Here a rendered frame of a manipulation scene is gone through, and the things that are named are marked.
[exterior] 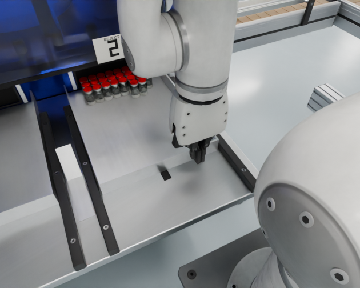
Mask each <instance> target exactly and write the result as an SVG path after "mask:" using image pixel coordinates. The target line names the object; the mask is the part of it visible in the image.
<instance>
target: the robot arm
mask: <svg viewBox="0 0 360 288"><path fill-rule="evenodd" d="M238 5H239V0H173V4H172V6H171V8H170V10H169V11H167V12H164V13H161V6H162V0H117V13H118V22H119V30H120V35H121V45H122V48H123V55H124V57H125V60H126V63H127V65H128V67H129V69H130V70H131V71H132V73H133V74H135V75H136V76H138V77H141V78H153V77H158V76H162V75H166V74H170V73H173V72H175V88H176V89H175V90H174V91H173V95H172V98H171V104H170V114H169V130H170V132H171V133H174V136H173V140H172V145H173V146H174V148H179V147H183V146H185V147H187V148H189V149H190V151H189V154H190V158H191V159H194V160H195V162H196V163H197V164H199V163H201V162H204V161H205V155H206V148H207V147H208V146H209V144H210V141H211V140H212V139H213V138H214V137H215V135H217V134H219V133H221V132H223V131H224V130H225V128H226V125H227V118H228V110H229V103H228V95H227V86H228V81H229V73H230V65H231V56H232V51H233V43H234V34H235V26H236V21H237V13H238ZM254 207H255V212H256V215H257V219H258V222H259V225H260V227H261V229H262V232H263V234H264V236H265V238H266V239H267V241H268V243H269V245H270V247H265V248H261V249H258V250H255V251H252V252H251V253H250V254H248V255H246V256H245V257H243V258H242V259H241V260H240V261H239V262H238V264H237V265H236V267H235V268H234V270H233V271H232V274H231V276H230V278H229V281H228V283H227V288H360V91H359V92H357V93H355V94H352V95H350V96H348V97H345V98H343V99H340V100H338V101H336V102H334V103H332V104H330V105H328V106H326V107H324V108H322V109H320V110H318V111H317V112H315V113H313V114H312V115H310V116H309V117H307V118H306V119H304V120H303V121H301V122H300V123H299V124H297V125H296V126H295V127H293V128H292V129H291V130H290V131H289V132H288V133H287V134H286V135H285V136H284V137H283V138H282V139H281V140H280V141H279V142H278V143H277V144H276V146H275V147H274V148H273V149H272V151H271V152H270V154H269V155H268V157H267V158H266V160H265V162H264V163H263V165H262V167H261V169H260V171H259V174H258V177H257V180H256V184H255V189H254Z"/></svg>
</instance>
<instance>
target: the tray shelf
mask: <svg viewBox="0 0 360 288"><path fill-rule="evenodd" d="M67 105H70V102H69V99H68V97H67V94H62V95H59V96H56V97H51V98H48V99H43V100H40V101H37V106H38V111H39V113H42V112H47V113H48V116H49V118H50V123H51V127H52V130H53V134H54V139H55V143H56V146H57V148H59V147H62V146H65V145H68V144H71V147H72V149H73V152H74V155H75V157H76V160H77V162H78V165H79V168H80V170H81V173H82V176H83V179H84V182H85V185H86V188H87V192H88V194H89V197H90V200H91V196H90V193H89V190H88V186H87V183H86V180H85V176H84V174H83V171H82V167H81V164H80V161H79V158H78V154H77V151H76V148H75V145H74V141H73V138H72V136H71V132H70V129H69V126H68V122H67V119H66V116H65V112H64V110H63V107H64V106H67ZM70 106H71V105H70ZM75 121H76V119H75ZM76 123H77V122H76ZM77 126H78V125H77ZM78 130H79V127H78ZM79 133H80V130H79ZM80 135H81V133H80ZM220 135H221V136H222V137H223V138H224V140H225V141H226V142H227V143H228V145H229V146H230V147H231V148H232V150H233V151H234V152H235V153H236V155H237V156H238V157H239V158H240V160H241V161H242V162H243V163H244V165H245V166H246V167H247V168H248V170H249V171H250V172H251V173H252V175H253V176H254V177H255V178H256V179H257V177H258V174H259V171H258V170H257V169H256V168H255V166H254V165H253V164H252V163H251V162H250V160H249V159H248V158H247V156H245V155H244V153H243V152H242V150H241V149H240V148H239V147H238V146H237V145H236V143H235V142H234V141H233V140H232V139H231V137H230V136H229V135H228V133H227V132H225V130H224V131H223V132H221V133H220ZM81 138H82V136H81ZM82 141H83V139H82ZM83 144H84V141H83ZM84 147H85V144H84ZM85 150H86V147H85ZM86 153H87V150H86ZM87 156H88V159H89V162H90V164H91V161H90V158H89V155H88V153H87ZM91 168H92V170H93V173H94V176H95V180H96V182H97V185H98V188H99V191H100V194H101V197H102V200H103V203H104V206H105V208H106V211H107V214H108V217H109V220H110V223H111V226H112V229H113V232H114V235H115V238H116V240H117V244H118V247H119V250H120V253H118V254H115V255H113V256H110V255H109V253H108V250H107V247H106V244H105V240H104V238H103V235H102V231H101V228H100V225H99V222H98V218H97V215H96V212H95V209H94V205H93V202H92V200H91V204H92V206H93V210H94V213H95V216H93V217H91V218H88V219H86V220H84V221H81V222H79V220H78V217H77V213H76V210H75V206H74V202H73V199H72V196H71V192H70V188H69V184H68V181H67V178H66V176H65V173H64V171H63V174H64V178H65V182H66V186H67V190H68V193H69V197H70V202H71V206H72V209H73V213H74V218H75V222H76V224H77V229H78V233H79V237H80V240H81V245H82V249H83V253H84V256H85V260H86V264H87V267H86V268H84V269H82V270H80V271H75V270H74V268H73V264H72V261H71V256H70V251H69V246H68V242H67V238H66V233H65V228H64V225H63V220H62V215H61V210H60V206H59V204H57V205H55V206H52V207H49V208H47V209H44V210H41V211H38V212H36V213H33V214H30V215H28V216H25V217H23V218H20V219H17V220H14V221H12V222H9V223H6V224H4V225H1V226H0V288H54V287H56V286H59V285H61V284H63V283H65V282H67V281H69V280H72V279H74V278H76V277H78V276H80V275H82V274H85V273H87V272H89V271H92V270H94V269H96V268H98V267H100V266H103V265H105V264H107V263H109V262H111V261H114V260H116V259H118V258H120V257H122V256H124V255H127V254H129V253H131V252H134V251H136V250H138V249H140V248H142V247H144V246H147V245H149V244H151V243H153V242H155V241H158V240H160V239H162V238H164V237H166V236H168V235H171V234H173V233H175V232H178V231H180V230H182V229H184V228H186V227H189V226H191V225H193V224H195V223H197V222H199V221H202V220H204V219H206V218H208V217H210V216H212V215H215V214H217V213H220V212H222V211H224V210H226V209H228V208H230V207H233V206H235V205H237V204H239V203H241V202H243V201H246V200H248V199H250V198H252V197H254V192H253V193H251V191H250V190H249V189H248V188H247V186H246V185H245V184H244V182H243V181H242V180H241V179H240V177H239V176H238V174H237V173H236V172H235V170H234V169H233V168H232V166H231V165H230V164H229V163H228V161H227V160H226V158H225V157H224V156H223V155H222V153H221V152H220V151H219V149H218V150H217V151H214V152H212V153H209V154H206V155H205V161H204V162H201V163H199V164H197V163H196V162H195V160H191V161H188V162H186V163H183V164H181V165H178V166H176V167H173V168H170V169H168V172H169V174H170V176H171V177H172V178H171V179H168V180H166V181H164V180H163V178H162V176H161V174H160V173H158V174H155V175H152V176H150V177H147V178H145V179H142V180H140V181H137V182H134V183H132V184H129V185H127V186H124V187H122V188H119V189H116V190H114V191H111V192H109V193H106V194H104V195H103V194H102V191H101V188H100V186H99V183H98V180H97V178H96V175H95V172H94V169H93V166H92V164H91ZM62 170H63V169H62Z"/></svg>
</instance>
